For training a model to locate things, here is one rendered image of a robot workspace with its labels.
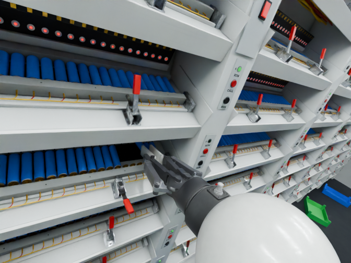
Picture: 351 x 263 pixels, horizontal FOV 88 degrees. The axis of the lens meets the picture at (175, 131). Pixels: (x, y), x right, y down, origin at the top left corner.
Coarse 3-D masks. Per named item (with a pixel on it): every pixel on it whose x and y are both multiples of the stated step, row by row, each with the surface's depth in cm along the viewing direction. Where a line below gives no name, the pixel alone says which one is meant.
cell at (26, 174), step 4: (28, 152) 39; (24, 156) 39; (28, 156) 39; (24, 160) 38; (28, 160) 38; (24, 164) 38; (28, 164) 38; (24, 168) 37; (28, 168) 38; (24, 172) 37; (28, 172) 37; (24, 176) 36; (28, 176) 37; (24, 180) 36
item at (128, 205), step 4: (120, 188) 43; (120, 192) 42; (124, 192) 43; (124, 196) 42; (124, 200) 40; (128, 200) 41; (124, 204) 40; (128, 204) 40; (128, 208) 39; (132, 208) 39; (128, 212) 38; (132, 212) 39
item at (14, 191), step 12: (120, 168) 46; (132, 168) 48; (48, 180) 37; (60, 180) 38; (72, 180) 39; (84, 180) 40; (96, 180) 42; (0, 192) 33; (12, 192) 33; (24, 192) 34; (36, 192) 36; (12, 204) 33; (24, 204) 34
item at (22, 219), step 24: (120, 144) 54; (168, 144) 58; (96, 168) 46; (72, 192) 40; (96, 192) 42; (144, 192) 48; (0, 216) 32; (24, 216) 34; (48, 216) 35; (72, 216) 38; (0, 240) 33
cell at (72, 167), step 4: (68, 152) 43; (72, 152) 44; (68, 156) 43; (72, 156) 43; (68, 160) 42; (72, 160) 43; (68, 164) 42; (72, 164) 42; (68, 168) 41; (72, 168) 41; (76, 168) 42; (68, 172) 41; (72, 172) 41; (76, 172) 42
